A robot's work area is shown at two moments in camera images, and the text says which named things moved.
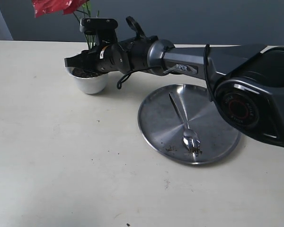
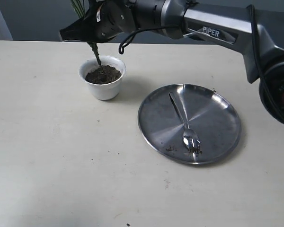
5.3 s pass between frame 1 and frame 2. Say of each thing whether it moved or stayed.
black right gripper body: moved
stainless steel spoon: stayed
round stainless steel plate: stayed
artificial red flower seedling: moved
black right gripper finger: moved
